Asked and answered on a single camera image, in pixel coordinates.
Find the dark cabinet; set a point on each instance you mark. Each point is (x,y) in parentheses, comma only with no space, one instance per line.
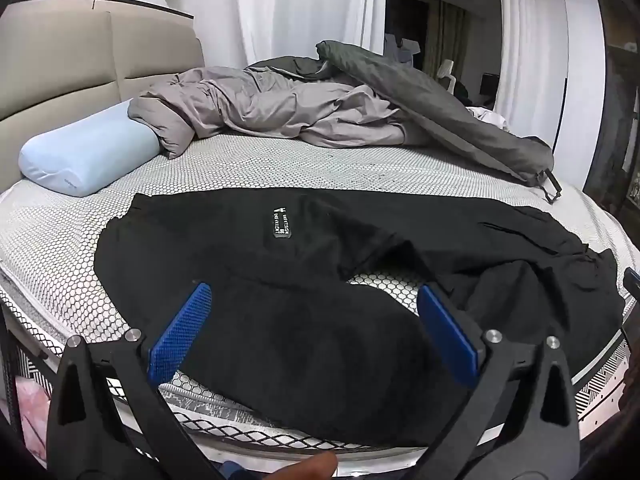
(617,125)

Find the two-tone grey duvet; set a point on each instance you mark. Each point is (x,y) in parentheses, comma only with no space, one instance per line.
(280,105)

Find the person's left hand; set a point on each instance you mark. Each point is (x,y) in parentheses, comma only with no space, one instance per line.
(315,466)

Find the light blue pillow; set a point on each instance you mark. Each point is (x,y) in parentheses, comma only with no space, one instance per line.
(85,155)

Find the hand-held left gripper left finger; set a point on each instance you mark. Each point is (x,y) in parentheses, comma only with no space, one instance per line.
(180,330)

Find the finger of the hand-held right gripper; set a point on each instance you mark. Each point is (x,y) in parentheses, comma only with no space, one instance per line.
(633,280)

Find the pink bag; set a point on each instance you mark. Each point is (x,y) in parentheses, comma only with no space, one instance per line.
(30,405)

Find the white lamp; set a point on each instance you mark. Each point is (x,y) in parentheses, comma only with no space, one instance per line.
(446,72)

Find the black pants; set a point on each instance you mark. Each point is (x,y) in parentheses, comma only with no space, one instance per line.
(300,335)

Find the black monitor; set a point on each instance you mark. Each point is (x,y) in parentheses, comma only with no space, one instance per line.
(489,83)

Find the beige padded headboard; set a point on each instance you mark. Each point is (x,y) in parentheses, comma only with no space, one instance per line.
(75,70)

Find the beige curtain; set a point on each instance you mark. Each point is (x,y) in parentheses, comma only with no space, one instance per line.
(445,35)

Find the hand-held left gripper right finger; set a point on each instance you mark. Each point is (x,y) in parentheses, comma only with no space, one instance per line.
(447,335)

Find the honeycomb patterned mattress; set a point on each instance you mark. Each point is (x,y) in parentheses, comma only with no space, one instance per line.
(300,165)

